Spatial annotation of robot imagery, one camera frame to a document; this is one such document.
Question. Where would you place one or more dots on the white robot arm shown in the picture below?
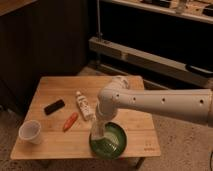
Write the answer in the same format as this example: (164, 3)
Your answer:
(194, 105)

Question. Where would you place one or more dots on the green ceramic bowl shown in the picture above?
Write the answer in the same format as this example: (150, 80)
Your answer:
(112, 145)

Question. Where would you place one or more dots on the white squeeze bottle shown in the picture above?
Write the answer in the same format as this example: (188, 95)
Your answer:
(85, 108)

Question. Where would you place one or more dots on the black rectangular block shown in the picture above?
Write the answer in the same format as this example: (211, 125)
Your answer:
(51, 108)

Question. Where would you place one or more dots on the wooden table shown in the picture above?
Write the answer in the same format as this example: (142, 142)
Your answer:
(74, 143)

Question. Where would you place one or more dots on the dark wooden cabinet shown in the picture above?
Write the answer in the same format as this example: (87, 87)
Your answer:
(44, 38)

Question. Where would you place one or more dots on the orange toy carrot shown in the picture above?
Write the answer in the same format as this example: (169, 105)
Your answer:
(70, 121)

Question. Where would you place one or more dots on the grey metal shelf frame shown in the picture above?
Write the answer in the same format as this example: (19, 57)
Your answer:
(170, 37)

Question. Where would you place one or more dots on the white paper cup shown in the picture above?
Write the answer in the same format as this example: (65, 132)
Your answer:
(30, 131)

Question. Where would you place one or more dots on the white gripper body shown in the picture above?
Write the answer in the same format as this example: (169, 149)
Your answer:
(97, 129)

